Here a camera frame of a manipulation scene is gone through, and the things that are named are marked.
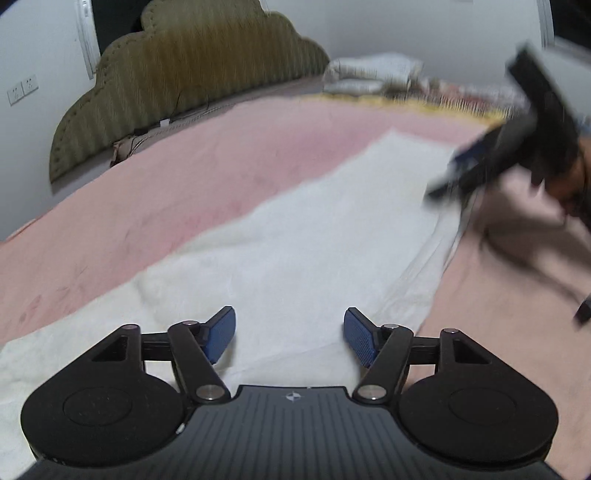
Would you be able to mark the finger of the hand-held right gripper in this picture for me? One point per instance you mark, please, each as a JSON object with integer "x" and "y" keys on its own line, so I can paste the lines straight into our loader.
{"x": 461, "y": 161}

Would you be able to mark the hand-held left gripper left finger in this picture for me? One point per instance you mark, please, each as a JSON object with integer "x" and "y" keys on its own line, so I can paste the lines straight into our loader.
{"x": 222, "y": 330}

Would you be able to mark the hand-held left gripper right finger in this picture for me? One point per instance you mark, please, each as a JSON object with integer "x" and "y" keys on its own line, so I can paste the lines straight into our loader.
{"x": 359, "y": 333}

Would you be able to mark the white towel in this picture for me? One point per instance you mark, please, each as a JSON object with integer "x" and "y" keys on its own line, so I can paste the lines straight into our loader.
{"x": 295, "y": 249}

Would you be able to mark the person's right hand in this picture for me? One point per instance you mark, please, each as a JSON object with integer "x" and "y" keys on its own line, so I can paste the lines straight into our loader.
{"x": 572, "y": 189}

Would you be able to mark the patterned blanket with yellow edge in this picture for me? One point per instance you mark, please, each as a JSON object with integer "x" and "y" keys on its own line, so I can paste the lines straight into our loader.
{"x": 452, "y": 104}

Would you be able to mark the white pillow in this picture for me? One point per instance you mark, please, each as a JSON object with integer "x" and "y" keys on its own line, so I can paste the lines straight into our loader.
{"x": 374, "y": 71}

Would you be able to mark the pink blanket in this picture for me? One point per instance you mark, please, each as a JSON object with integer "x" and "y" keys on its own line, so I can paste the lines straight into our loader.
{"x": 194, "y": 184}

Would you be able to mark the tan cloth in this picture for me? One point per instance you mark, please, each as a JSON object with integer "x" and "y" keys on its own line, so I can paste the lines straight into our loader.
{"x": 131, "y": 147}

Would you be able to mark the olive green padded headboard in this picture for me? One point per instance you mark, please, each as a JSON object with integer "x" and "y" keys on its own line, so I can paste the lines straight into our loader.
{"x": 194, "y": 60}

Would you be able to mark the white wall socket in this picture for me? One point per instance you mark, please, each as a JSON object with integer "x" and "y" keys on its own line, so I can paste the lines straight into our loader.
{"x": 30, "y": 84}
{"x": 15, "y": 94}

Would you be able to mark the white window frame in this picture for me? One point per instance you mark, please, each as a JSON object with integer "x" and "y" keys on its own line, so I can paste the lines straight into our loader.
{"x": 87, "y": 37}

